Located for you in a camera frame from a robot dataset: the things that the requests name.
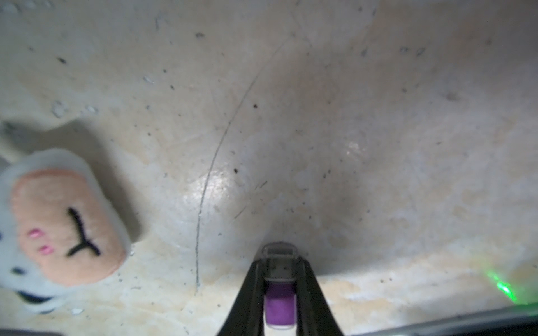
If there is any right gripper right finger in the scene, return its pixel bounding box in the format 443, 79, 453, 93
296, 258, 343, 336

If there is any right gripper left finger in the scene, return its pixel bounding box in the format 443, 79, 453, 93
217, 260, 266, 336

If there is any purple usb flash drive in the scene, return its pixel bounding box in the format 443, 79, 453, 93
262, 242, 298, 330

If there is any small cow plush toy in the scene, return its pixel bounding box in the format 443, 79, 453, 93
1, 148, 132, 314

